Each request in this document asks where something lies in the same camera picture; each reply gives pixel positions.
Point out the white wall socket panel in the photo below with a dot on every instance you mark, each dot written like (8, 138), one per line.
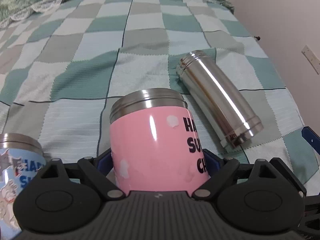
(312, 58)

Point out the light blue cartoon cup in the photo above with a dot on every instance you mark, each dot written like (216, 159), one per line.
(21, 158)

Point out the pink steel cup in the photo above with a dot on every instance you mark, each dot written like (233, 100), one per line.
(154, 143)

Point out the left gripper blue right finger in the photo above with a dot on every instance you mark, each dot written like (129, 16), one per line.
(221, 168)

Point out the green checkered blanket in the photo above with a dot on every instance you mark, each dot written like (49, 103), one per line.
(62, 69)

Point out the stainless steel cylindrical cup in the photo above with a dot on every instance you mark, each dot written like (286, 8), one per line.
(228, 112)

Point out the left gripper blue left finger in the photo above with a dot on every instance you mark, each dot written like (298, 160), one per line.
(98, 167)

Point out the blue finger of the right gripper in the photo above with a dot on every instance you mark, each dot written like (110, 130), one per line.
(312, 138)

